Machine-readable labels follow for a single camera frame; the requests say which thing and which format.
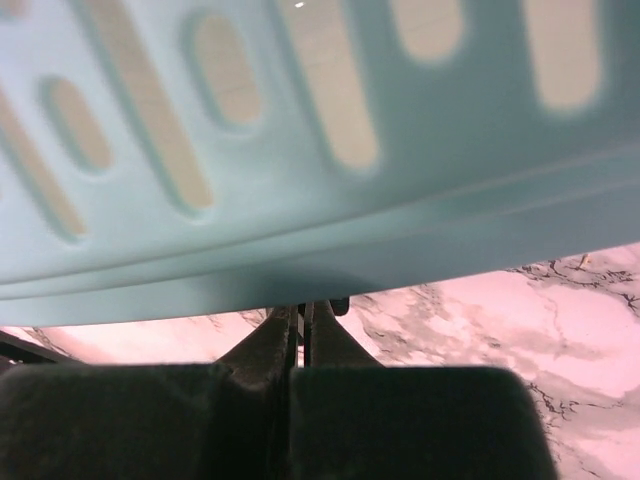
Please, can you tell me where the black bag clip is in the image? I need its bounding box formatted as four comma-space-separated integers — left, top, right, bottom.
330, 297, 350, 316

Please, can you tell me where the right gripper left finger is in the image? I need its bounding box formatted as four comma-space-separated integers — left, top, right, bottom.
1, 307, 298, 479

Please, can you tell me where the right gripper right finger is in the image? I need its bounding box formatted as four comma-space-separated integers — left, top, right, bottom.
290, 301, 555, 479

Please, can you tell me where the teal white litter box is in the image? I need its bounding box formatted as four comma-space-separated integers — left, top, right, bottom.
1, 1, 639, 327

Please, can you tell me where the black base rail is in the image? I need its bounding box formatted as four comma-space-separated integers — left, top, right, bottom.
0, 331, 76, 374

